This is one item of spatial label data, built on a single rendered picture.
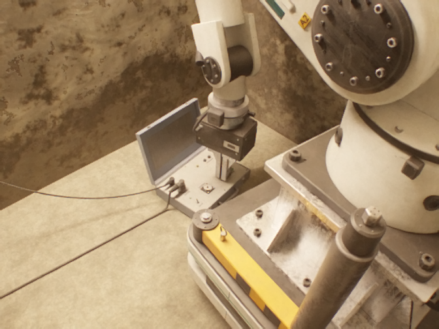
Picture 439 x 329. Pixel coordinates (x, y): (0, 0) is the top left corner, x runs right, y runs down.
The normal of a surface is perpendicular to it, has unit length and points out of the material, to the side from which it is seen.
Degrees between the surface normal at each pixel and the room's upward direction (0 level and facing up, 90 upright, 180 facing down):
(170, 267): 0
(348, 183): 69
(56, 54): 90
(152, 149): 75
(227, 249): 0
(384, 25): 90
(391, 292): 90
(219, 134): 90
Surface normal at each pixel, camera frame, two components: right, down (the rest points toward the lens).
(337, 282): -0.52, 0.55
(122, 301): 0.04, -0.74
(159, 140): 0.77, 0.23
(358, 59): -0.78, 0.39
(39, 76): 0.69, 0.51
